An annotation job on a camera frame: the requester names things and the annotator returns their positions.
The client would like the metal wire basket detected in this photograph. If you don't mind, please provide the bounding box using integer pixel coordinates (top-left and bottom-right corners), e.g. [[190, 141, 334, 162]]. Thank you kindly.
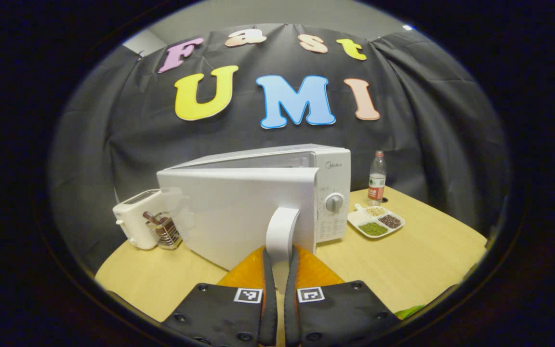
[[143, 211, 183, 250]]

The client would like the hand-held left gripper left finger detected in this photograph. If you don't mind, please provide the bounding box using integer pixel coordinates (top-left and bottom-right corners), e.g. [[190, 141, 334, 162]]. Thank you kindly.
[[162, 246, 278, 347]]

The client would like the white divided dish with grains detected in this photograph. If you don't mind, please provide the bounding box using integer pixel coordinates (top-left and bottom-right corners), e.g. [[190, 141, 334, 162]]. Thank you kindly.
[[347, 203, 406, 240]]

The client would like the clear bottle with red label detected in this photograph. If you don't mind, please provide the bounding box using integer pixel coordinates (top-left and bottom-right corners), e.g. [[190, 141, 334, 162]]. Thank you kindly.
[[368, 150, 387, 207]]

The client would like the lettuce sandwich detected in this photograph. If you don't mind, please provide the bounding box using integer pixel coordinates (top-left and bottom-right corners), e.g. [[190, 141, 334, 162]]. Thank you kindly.
[[396, 305, 425, 320]]

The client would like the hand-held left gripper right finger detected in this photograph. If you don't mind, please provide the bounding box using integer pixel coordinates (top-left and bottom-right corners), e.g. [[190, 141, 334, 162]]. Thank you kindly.
[[284, 246, 400, 347]]

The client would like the black backdrop cloth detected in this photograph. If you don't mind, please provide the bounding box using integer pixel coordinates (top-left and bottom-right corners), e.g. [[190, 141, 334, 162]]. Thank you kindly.
[[49, 23, 512, 275]]

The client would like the white toaster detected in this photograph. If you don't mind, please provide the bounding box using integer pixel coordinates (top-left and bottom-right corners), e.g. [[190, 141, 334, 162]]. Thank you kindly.
[[113, 189, 163, 250]]

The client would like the white microwave oven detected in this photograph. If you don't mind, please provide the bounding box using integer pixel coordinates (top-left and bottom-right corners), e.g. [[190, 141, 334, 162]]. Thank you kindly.
[[156, 144, 351, 294]]

